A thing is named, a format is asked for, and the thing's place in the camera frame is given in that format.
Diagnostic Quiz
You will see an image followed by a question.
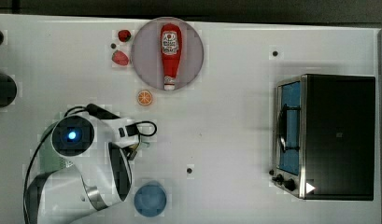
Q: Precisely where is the small dark red strawberry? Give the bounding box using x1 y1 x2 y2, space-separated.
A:
118 30 132 42

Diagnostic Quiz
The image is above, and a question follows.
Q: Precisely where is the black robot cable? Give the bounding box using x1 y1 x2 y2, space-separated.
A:
22 103 158 224

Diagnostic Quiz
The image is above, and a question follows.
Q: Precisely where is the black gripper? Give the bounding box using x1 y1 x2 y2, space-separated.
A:
123 144 138 161

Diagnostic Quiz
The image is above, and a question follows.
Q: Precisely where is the grey round plate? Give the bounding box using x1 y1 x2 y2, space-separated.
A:
131 18 205 91

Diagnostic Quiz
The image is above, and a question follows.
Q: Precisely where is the red ketchup bottle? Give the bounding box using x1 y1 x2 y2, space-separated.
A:
160 23 182 91

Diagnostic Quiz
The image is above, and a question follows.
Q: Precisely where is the green perforated colander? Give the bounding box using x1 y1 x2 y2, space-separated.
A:
37 123 73 173

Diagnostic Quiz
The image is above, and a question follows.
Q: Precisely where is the large red strawberry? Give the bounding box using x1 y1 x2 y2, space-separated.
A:
111 50 129 66

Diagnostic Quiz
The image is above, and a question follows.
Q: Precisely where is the green mug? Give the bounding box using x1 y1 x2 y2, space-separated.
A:
138 142 150 148

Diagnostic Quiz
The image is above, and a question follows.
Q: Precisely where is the black cylinder lower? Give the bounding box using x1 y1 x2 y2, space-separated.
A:
0 73 17 107

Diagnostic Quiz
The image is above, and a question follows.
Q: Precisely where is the black toaster oven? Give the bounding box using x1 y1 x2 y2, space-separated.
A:
269 74 375 201

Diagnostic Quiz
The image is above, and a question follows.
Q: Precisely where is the orange slice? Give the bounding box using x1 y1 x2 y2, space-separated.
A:
137 90 153 106

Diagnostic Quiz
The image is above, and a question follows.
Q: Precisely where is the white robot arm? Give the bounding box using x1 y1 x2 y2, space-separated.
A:
23 115 140 224

